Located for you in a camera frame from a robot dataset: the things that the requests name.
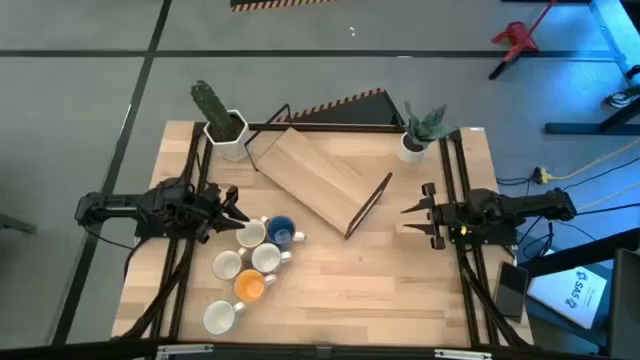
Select cactus in white hexagonal pot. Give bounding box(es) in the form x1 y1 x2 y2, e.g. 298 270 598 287
189 79 250 162

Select green plant in white pot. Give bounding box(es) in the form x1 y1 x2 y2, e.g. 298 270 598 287
397 101 459 165

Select blue lit table frame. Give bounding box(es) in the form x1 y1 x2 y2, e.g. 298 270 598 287
543 0 640 136

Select orange coffee mug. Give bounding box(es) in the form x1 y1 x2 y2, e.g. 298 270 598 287
233 268 278 303

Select wooden shelf with black frame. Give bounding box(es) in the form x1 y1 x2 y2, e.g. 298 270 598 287
244 103 395 240

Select black ramp with hazard stripes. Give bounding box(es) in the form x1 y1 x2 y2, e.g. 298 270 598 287
277 87 406 127

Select blue coffee mug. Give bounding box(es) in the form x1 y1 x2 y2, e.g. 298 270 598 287
266 215 306 251

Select black monitor edge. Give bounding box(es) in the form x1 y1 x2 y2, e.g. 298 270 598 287
607 247 640 359

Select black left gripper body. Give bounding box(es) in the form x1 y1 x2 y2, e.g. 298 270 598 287
193 182 224 245

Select hazard striped floor strip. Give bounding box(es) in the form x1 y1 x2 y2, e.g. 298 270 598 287
229 0 337 13

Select yellow cable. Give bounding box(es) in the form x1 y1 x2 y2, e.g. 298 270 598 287
547 141 640 182

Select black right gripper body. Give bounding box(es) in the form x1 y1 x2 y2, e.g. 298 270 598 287
422 182 454 250

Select white and blue box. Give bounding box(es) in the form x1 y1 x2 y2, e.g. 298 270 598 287
527 266 609 330

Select white coffee mug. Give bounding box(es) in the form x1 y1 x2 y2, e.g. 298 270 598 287
235 215 270 250
211 247 249 281
202 299 247 336
250 242 293 275

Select black front frame bar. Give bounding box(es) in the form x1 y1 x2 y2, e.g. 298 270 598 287
0 339 640 360

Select black smartphone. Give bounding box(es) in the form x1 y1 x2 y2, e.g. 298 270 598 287
493 261 530 321

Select black back frame rail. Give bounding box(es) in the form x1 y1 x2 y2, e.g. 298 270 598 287
199 122 407 134

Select red metal stand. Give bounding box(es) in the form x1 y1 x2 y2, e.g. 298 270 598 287
488 0 557 81

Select grey chair leg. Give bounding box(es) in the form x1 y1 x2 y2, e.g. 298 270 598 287
0 213 37 235

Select black floor cable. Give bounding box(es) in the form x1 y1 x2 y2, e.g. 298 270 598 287
494 157 640 187

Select black aluminium frame rails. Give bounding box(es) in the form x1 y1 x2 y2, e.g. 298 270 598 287
438 128 532 349
119 122 214 341

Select black desk bar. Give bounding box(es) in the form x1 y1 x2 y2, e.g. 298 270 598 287
519 227 640 279

